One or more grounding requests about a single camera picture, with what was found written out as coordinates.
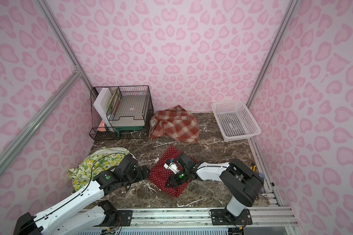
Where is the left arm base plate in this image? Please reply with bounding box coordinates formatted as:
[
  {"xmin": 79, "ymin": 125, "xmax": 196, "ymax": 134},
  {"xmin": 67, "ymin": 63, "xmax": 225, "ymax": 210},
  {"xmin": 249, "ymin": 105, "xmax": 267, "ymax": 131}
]
[{"xmin": 99, "ymin": 210, "xmax": 133, "ymax": 227}]

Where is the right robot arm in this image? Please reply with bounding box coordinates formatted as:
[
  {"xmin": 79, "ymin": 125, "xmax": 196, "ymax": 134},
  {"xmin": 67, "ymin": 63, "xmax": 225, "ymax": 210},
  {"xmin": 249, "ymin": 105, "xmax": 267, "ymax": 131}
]
[{"xmin": 163, "ymin": 153, "xmax": 264, "ymax": 218}]

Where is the green book in basket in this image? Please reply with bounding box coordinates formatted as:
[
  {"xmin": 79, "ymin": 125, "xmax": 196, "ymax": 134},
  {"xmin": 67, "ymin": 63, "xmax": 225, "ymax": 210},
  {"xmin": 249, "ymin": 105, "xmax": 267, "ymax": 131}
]
[{"xmin": 106, "ymin": 88, "xmax": 122, "ymax": 116}]

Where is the white plastic basket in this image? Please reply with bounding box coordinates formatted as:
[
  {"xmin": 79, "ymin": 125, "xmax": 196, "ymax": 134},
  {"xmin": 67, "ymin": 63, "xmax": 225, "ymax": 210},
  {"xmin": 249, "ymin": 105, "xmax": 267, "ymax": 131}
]
[{"xmin": 211, "ymin": 100, "xmax": 261, "ymax": 142}]

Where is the green lemon print skirt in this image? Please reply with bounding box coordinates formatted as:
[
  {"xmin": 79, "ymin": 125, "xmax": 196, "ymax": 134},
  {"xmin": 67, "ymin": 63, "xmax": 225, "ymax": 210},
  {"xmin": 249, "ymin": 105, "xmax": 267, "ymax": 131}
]
[{"xmin": 68, "ymin": 147, "xmax": 131, "ymax": 192}]

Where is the aluminium front rail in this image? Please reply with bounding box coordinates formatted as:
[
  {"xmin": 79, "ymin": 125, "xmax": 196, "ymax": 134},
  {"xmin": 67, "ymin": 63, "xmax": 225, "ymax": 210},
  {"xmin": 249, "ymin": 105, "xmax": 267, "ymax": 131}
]
[{"xmin": 82, "ymin": 207, "xmax": 302, "ymax": 235}]

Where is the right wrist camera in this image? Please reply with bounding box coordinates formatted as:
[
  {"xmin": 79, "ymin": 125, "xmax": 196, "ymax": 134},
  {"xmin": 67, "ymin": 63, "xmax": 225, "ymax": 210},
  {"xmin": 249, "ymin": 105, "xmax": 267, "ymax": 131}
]
[{"xmin": 164, "ymin": 159, "xmax": 181, "ymax": 174}]

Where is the red polka dot skirt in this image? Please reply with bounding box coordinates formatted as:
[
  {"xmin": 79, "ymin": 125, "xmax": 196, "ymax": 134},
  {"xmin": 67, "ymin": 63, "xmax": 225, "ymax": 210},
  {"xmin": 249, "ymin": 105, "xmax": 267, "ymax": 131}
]
[{"xmin": 149, "ymin": 146, "xmax": 191, "ymax": 197}]

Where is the yellow black utility knife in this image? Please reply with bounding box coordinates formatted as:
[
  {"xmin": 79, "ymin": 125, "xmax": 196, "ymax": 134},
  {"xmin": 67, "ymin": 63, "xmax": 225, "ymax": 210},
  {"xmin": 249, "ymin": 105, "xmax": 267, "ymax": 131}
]
[{"xmin": 250, "ymin": 164, "xmax": 257, "ymax": 172}]

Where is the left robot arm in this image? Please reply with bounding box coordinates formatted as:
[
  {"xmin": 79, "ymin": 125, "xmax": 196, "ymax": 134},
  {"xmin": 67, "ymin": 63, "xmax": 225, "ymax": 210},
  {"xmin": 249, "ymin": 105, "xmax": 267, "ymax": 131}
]
[{"xmin": 13, "ymin": 154, "xmax": 151, "ymax": 235}]

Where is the white tray in basket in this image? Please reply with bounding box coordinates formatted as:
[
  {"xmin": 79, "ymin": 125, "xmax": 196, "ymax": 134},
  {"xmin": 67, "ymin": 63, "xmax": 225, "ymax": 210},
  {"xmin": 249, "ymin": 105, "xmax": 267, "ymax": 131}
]
[{"xmin": 107, "ymin": 95, "xmax": 149, "ymax": 127}]

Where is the white foam board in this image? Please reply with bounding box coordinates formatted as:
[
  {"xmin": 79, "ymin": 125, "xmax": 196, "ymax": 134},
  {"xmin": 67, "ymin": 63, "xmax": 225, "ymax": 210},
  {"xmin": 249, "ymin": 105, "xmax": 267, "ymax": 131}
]
[{"xmin": 93, "ymin": 88, "xmax": 112, "ymax": 127}]

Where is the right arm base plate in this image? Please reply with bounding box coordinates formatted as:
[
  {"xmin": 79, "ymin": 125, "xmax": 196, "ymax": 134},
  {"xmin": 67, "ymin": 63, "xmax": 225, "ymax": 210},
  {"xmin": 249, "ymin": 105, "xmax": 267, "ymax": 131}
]
[{"xmin": 209, "ymin": 209, "xmax": 253, "ymax": 227}]

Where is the red plaid skirt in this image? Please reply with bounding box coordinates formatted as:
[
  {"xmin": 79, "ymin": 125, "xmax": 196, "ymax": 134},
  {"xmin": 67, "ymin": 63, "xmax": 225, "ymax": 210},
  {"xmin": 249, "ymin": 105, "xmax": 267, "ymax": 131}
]
[{"xmin": 149, "ymin": 105, "xmax": 200, "ymax": 144}]

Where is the black wire basket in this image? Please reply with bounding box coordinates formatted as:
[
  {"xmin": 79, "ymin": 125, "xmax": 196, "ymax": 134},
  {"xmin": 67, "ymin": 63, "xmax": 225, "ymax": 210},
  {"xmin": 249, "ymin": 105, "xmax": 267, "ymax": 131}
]
[{"xmin": 89, "ymin": 85, "xmax": 154, "ymax": 140}]

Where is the green stand under tray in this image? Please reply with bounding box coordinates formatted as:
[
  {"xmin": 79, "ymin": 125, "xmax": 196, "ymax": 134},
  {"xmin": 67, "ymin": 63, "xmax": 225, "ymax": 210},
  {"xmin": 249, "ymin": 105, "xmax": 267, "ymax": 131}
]
[{"xmin": 104, "ymin": 125, "xmax": 144, "ymax": 139}]

